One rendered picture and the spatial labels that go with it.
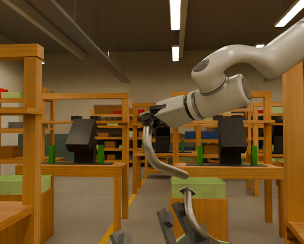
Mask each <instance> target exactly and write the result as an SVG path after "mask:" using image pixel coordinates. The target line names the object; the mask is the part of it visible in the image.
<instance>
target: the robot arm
mask: <svg viewBox="0 0 304 244"><path fill-rule="evenodd" d="M303 60H304V18H302V19H301V20H299V21H298V22H297V23H295V24H294V25H293V26H291V27H290V28H288V29H287V30H286V31H284V32H283V33H282V34H280V35H279V36H277V37H276V38H275V39H273V40H272V41H271V42H269V43H268V44H267V45H265V46H263V47H253V46H247V45H229V46H225V47H222V48H220V49H218V50H217V51H215V52H213V53H212V54H210V55H209V56H208V57H206V58H205V59H203V60H202V61H201V62H199V63H198V64H197V65H196V66H195V67H194V68H193V70H192V73H191V76H192V79H193V81H194V83H195V85H196V86H197V88H198V90H196V91H193V92H190V93H189V94H188V95H187V96H184V95H181V96H176V97H172V98H168V99H165V100H162V101H159V102H157V103H156V106H150V109H149V110H150V113H149V114H147V115H144V116H142V123H141V125H146V124H149V123H151V122H152V121H154V124H153V129H156V128H159V127H161V128H163V127H166V126H167V127H172V128H177V127H180V126H183V125H186V124H189V123H191V122H193V121H195V120H197V121H199V120H202V119H206V118H209V117H212V116H215V115H218V114H221V113H225V112H228V111H231V110H234V109H237V108H240V107H244V106H247V105H250V104H251V101H252V95H251V90H250V87H249V85H248V82H247V80H246V79H245V77H244V76H243V75H241V74H237V75H235V76H232V77H226V76H225V74H224V71H225V70H226V69H227V68H229V67H230V66H232V65H234V64H236V63H240V62H245V63H249V64H250V65H252V66H253V67H254V68H255V69H256V70H257V71H258V72H259V73H260V74H261V75H262V76H264V77H265V78H267V79H274V78H277V77H279V76H281V75H282V74H284V73H285V72H287V71H288V70H290V69H291V68H293V67H294V66H295V65H297V64H299V63H300V62H302V61H303ZM155 114H156V116H155Z"/></svg>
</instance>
